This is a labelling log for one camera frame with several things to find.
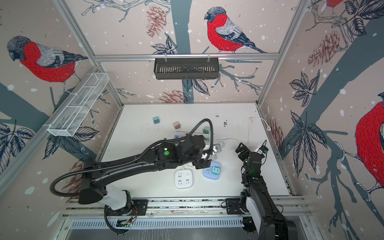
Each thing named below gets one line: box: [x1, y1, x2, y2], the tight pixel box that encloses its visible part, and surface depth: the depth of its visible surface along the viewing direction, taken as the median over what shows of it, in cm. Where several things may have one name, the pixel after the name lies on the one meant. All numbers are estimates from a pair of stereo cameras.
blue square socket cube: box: [203, 161, 221, 180], surface depth 84 cm
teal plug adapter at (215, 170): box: [211, 167, 220, 176], surface depth 81 cm
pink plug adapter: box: [172, 121, 181, 130], surface depth 108 cm
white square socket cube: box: [174, 169, 193, 189], surface depth 82 cm
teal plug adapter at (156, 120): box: [152, 116, 160, 124], surface depth 112 cm
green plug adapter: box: [203, 126, 211, 134], surface depth 105 cm
